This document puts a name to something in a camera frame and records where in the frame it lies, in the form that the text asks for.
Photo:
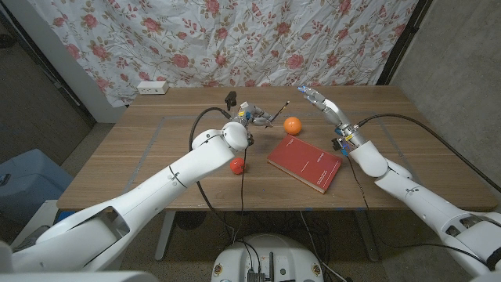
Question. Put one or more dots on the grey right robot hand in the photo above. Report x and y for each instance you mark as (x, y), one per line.
(332, 109)

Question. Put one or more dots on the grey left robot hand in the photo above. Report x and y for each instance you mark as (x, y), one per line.
(256, 115)

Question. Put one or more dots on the black mechanical pencil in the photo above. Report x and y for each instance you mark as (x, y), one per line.
(280, 111)

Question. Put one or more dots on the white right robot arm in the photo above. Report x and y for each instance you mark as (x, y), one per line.
(411, 192)

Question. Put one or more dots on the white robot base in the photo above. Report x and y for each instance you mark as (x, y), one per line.
(270, 254)

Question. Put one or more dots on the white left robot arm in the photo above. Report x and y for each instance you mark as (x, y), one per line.
(188, 168)

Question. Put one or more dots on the clear spray bottle black top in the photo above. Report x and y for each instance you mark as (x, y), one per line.
(231, 98)

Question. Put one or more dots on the red notebook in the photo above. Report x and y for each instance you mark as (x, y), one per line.
(305, 160)

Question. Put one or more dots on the orange fruit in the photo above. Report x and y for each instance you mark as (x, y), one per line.
(293, 126)

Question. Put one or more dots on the red ball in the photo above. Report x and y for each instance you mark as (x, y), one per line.
(237, 167)

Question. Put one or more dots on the floral fabric backdrop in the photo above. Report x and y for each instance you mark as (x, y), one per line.
(219, 39)

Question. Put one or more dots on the black backdrop pole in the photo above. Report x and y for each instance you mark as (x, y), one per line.
(405, 39)

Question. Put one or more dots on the white power strip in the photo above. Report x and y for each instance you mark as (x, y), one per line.
(152, 87)

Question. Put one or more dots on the black round floor fan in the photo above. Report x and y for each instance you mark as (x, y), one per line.
(189, 220)

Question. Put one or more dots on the metal table leg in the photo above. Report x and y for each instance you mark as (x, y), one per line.
(368, 239)
(164, 239)

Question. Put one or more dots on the blue black floor object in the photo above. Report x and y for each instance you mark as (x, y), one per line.
(63, 218)

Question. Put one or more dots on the blue storage bin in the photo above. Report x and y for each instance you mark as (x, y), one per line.
(31, 180)

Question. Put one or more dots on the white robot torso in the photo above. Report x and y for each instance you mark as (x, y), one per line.
(78, 277)

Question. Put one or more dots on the person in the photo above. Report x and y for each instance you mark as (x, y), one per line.
(31, 237)

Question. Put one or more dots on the black phone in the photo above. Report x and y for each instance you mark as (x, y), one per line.
(4, 179)

